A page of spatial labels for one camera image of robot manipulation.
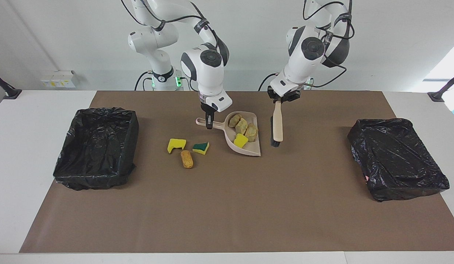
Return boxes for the beige hand brush black bristles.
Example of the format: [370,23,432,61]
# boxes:
[270,101,284,148]

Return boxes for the beige plastic dustpan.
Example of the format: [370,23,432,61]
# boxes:
[196,111,262,157]

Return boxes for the black bag-lined bin pink tag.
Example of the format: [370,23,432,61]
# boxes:
[347,118,450,202]

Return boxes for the yellow notched sponge piece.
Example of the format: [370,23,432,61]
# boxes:
[167,138,187,154]

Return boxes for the brown table mat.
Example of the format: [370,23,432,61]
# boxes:
[19,91,454,253]

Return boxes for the black stand foot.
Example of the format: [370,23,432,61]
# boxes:
[0,70,22,100]
[427,71,454,103]

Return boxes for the black base cable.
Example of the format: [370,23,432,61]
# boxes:
[258,73,282,91]
[134,71,154,91]

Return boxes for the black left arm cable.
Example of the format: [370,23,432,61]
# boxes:
[302,0,355,88]

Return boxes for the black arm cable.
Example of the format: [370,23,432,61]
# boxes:
[120,0,220,48]
[302,0,355,88]

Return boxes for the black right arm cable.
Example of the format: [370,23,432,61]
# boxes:
[120,0,220,48]

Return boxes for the white wall socket box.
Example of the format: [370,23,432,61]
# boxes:
[41,70,77,89]

